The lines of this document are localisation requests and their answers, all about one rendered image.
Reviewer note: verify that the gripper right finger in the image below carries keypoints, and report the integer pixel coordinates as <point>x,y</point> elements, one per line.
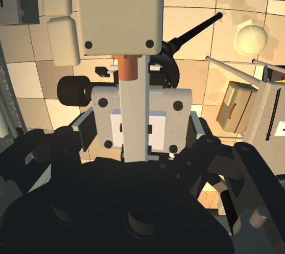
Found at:
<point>197,147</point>

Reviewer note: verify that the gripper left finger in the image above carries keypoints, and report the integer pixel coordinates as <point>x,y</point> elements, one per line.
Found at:
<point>85,132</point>

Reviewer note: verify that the grey antenna plate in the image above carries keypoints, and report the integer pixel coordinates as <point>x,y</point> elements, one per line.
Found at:
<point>175,122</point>

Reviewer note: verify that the grey antenna boom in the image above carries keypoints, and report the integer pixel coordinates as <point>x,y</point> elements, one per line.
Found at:
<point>134,120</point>

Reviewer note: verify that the black tripod leg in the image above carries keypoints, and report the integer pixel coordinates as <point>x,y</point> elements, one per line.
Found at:
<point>228,211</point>

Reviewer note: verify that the cream antenna box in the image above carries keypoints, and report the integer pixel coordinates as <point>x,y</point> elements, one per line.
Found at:
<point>120,9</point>

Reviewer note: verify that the white mounting block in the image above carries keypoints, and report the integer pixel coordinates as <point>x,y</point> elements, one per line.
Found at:
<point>158,129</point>

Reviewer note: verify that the black ribbed knob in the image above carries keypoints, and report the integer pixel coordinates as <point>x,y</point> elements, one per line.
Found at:
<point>71,91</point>

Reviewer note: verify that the tan case with orange edge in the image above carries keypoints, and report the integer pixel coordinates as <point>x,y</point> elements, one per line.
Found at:
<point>238,107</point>

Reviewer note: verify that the small black lever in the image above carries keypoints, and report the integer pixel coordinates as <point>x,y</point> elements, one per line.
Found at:
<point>101,71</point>

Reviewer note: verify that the light grey case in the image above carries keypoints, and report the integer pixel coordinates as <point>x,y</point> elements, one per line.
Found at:
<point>258,120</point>

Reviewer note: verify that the orange connector sleeve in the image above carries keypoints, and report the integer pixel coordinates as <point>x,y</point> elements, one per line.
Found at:
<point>127,68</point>

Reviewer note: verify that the grey metal rack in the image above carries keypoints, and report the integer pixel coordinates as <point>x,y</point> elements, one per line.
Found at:
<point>11,102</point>

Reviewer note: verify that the white label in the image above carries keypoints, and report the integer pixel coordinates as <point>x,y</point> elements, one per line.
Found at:
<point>280,128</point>

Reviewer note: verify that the grey thin rod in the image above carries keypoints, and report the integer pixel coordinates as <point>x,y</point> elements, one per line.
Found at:
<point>269,64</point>
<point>233,69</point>

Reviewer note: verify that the small cream rounded block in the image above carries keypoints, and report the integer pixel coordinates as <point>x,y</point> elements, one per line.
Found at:
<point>63,41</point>

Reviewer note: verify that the cream hard hat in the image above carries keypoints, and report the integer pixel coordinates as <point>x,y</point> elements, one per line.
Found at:
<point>250,40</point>

